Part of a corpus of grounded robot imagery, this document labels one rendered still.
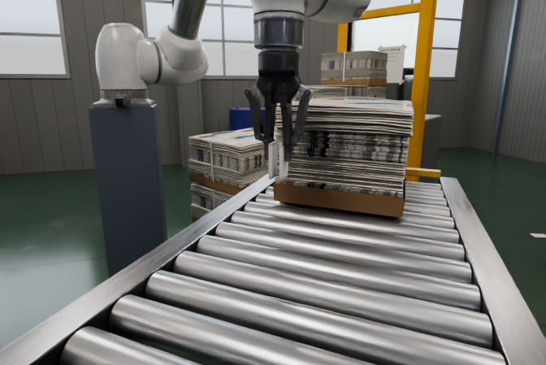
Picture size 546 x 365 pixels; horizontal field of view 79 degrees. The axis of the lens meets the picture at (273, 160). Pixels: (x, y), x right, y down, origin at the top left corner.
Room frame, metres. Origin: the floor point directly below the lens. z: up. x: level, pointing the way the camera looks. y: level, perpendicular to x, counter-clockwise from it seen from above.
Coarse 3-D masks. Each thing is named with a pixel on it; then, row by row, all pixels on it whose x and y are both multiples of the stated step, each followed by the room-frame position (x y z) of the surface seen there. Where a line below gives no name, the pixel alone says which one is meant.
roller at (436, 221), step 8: (256, 200) 0.79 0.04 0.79; (264, 200) 0.78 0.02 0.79; (272, 200) 0.78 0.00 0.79; (304, 208) 0.74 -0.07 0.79; (312, 208) 0.74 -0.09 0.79; (320, 208) 0.73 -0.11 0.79; (328, 208) 0.73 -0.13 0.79; (360, 216) 0.70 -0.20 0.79; (368, 216) 0.69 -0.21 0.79; (376, 216) 0.69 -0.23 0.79; (384, 216) 0.68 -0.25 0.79; (392, 216) 0.68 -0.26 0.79; (408, 216) 0.67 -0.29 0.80; (416, 216) 0.67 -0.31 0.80; (424, 216) 0.66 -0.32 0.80; (432, 216) 0.66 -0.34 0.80; (440, 216) 0.66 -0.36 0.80; (424, 224) 0.65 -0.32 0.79; (432, 224) 0.64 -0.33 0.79; (440, 224) 0.64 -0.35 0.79; (448, 224) 0.64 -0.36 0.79
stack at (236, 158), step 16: (192, 144) 1.56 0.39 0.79; (208, 144) 1.48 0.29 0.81; (224, 144) 1.41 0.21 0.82; (240, 144) 1.38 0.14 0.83; (256, 144) 1.41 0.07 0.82; (192, 160) 1.56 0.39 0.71; (208, 160) 1.49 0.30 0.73; (224, 160) 1.41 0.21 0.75; (240, 160) 1.34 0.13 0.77; (256, 160) 1.41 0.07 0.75; (208, 176) 1.49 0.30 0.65; (224, 176) 1.41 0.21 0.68; (240, 176) 1.34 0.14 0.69; (256, 176) 1.41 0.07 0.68; (192, 192) 1.58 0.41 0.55; (208, 192) 1.49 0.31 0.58; (224, 192) 1.43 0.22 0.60; (192, 208) 1.58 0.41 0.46; (208, 208) 1.50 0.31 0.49
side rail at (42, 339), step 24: (240, 192) 0.82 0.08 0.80; (264, 192) 0.85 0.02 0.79; (216, 216) 0.66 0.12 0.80; (168, 240) 0.55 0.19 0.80; (192, 240) 0.55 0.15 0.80; (144, 264) 0.47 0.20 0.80; (168, 264) 0.48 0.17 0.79; (96, 288) 0.41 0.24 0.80; (120, 288) 0.41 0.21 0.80; (144, 288) 0.43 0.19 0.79; (72, 312) 0.36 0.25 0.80; (96, 312) 0.36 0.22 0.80; (24, 336) 0.32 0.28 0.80; (48, 336) 0.32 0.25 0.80; (0, 360) 0.28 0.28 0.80; (24, 360) 0.28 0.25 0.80; (48, 360) 0.29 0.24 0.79
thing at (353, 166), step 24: (312, 120) 0.71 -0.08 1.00; (336, 120) 0.69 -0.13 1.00; (360, 120) 0.67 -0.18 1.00; (384, 120) 0.65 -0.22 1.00; (408, 120) 0.64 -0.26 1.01; (312, 144) 0.71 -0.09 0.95; (336, 144) 0.70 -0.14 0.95; (360, 144) 0.68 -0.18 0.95; (384, 144) 0.66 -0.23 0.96; (408, 144) 0.64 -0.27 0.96; (288, 168) 0.73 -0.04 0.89; (312, 168) 0.72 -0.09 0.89; (336, 168) 0.69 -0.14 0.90; (360, 168) 0.68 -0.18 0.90; (384, 168) 0.66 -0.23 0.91; (360, 192) 0.67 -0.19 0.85; (384, 192) 0.65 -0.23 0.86
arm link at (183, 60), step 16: (176, 0) 1.18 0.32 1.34; (192, 0) 1.16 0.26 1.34; (176, 16) 1.19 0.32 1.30; (192, 16) 1.19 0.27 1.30; (160, 32) 1.25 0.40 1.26; (176, 32) 1.21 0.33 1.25; (192, 32) 1.22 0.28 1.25; (160, 48) 1.22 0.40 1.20; (176, 48) 1.21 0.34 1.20; (192, 48) 1.23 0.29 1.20; (160, 64) 1.21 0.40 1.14; (176, 64) 1.23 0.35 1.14; (192, 64) 1.27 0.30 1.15; (208, 64) 1.35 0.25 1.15; (160, 80) 1.24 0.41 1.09; (176, 80) 1.27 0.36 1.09; (192, 80) 1.32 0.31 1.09
